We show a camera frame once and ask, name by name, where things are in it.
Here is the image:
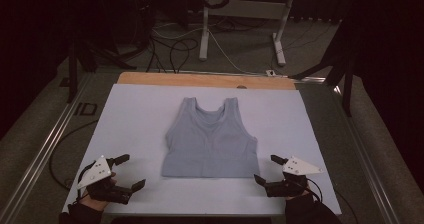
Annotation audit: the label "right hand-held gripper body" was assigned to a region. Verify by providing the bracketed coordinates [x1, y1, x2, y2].
[265, 155, 324, 199]

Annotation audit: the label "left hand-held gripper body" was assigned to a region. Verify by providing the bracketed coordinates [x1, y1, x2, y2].
[76, 155, 133, 206]

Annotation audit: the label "grey-blue tank top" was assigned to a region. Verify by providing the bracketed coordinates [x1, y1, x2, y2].
[161, 96, 261, 179]

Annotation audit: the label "person's right hand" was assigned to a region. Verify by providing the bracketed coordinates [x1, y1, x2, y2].
[285, 187, 313, 203]

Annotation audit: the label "person's left hand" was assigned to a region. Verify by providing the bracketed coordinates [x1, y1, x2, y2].
[79, 171, 118, 212]

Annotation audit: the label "light blue table mat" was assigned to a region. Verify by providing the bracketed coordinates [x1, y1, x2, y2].
[63, 83, 343, 217]

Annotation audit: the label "black stand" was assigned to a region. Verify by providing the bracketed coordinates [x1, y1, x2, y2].
[289, 15, 357, 118]
[65, 38, 138, 105]

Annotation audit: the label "wooden table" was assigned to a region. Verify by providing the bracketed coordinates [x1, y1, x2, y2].
[116, 71, 297, 91]

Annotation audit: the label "dark equipment tower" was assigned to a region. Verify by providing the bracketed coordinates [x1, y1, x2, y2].
[114, 0, 157, 50]

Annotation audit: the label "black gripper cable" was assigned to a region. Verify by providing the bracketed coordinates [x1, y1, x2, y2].
[289, 176, 324, 204]
[76, 161, 98, 202]

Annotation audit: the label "black floor cable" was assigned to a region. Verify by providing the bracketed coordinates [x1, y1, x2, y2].
[48, 119, 100, 192]

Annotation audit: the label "metal floor rail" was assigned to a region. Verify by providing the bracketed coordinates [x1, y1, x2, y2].
[0, 71, 95, 224]
[332, 84, 402, 224]

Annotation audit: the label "white floor cable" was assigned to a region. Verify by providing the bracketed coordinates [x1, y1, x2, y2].
[151, 21, 268, 77]

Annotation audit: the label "black looped floor cables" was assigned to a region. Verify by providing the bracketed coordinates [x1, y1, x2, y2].
[145, 35, 200, 75]

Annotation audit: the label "white desk frame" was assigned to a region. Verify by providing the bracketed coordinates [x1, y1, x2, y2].
[198, 0, 298, 68]

